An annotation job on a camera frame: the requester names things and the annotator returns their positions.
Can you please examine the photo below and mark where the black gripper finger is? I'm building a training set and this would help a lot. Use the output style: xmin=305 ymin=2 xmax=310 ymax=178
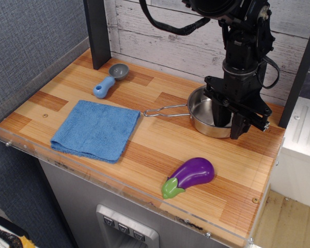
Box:
xmin=212 ymin=99 xmax=232 ymax=127
xmin=230 ymin=113 xmax=251 ymax=140

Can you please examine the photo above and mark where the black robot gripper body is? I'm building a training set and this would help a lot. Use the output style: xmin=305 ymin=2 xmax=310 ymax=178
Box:
xmin=204 ymin=66 xmax=272 ymax=132

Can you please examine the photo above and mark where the stainless steel pot with handle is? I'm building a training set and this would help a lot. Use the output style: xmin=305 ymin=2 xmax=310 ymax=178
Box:
xmin=143 ymin=86 xmax=233 ymax=138

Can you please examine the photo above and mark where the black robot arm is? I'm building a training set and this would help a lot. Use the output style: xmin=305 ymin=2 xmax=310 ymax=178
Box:
xmin=184 ymin=1 xmax=278 ymax=140

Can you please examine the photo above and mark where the blue folded napkin cloth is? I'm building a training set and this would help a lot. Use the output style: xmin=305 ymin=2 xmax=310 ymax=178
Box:
xmin=51 ymin=100 xmax=141 ymax=164

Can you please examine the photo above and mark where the purple toy eggplant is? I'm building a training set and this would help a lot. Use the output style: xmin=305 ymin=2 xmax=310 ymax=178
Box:
xmin=161 ymin=157 xmax=215 ymax=199

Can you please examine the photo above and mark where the white ribbed toy sink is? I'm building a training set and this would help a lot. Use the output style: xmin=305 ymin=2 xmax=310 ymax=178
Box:
xmin=269 ymin=97 xmax=310 ymax=206

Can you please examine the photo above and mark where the clear acrylic table guard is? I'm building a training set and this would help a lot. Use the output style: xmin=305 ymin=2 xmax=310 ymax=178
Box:
xmin=0 ymin=32 xmax=285 ymax=247

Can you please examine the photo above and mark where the grey toy fridge cabinet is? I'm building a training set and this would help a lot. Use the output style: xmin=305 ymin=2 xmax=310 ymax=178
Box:
xmin=40 ymin=161 xmax=224 ymax=247

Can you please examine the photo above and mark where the yellow and black object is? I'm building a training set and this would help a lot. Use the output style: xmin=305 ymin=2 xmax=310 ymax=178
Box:
xmin=0 ymin=229 xmax=36 ymax=247

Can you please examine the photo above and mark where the black vertical post right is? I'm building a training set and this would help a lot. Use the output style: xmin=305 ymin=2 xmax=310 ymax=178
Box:
xmin=278 ymin=37 xmax=310 ymax=128

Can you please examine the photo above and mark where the black vertical post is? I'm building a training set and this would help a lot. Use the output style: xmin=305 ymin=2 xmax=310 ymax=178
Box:
xmin=83 ymin=0 xmax=111 ymax=70
xmin=278 ymin=37 xmax=310 ymax=128

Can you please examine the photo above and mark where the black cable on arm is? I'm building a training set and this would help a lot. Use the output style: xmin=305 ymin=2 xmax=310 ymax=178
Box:
xmin=138 ymin=0 xmax=281 ymax=90

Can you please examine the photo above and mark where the blue handled grey scoop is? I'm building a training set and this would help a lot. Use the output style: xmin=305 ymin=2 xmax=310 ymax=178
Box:
xmin=93 ymin=63 xmax=130 ymax=99

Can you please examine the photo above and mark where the black vertical post left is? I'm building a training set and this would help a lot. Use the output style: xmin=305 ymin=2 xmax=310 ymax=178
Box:
xmin=83 ymin=0 xmax=111 ymax=70

